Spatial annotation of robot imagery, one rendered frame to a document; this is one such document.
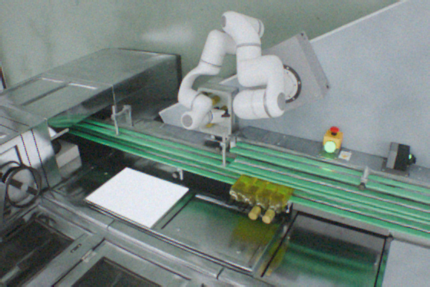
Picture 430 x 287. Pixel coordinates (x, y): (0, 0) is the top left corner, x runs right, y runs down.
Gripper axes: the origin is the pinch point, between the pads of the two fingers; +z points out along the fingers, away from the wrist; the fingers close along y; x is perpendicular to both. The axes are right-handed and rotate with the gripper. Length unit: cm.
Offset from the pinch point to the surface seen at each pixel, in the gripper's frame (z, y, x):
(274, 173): -9.2, 32.1, -19.8
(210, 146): -1.7, -3.1, -17.4
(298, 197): -5, 43, -29
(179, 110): 7.0, -28.0, -4.8
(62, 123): -32, -75, -14
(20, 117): -47, -91, -11
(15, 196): -63, -75, -45
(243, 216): -14.7, 22.6, -40.7
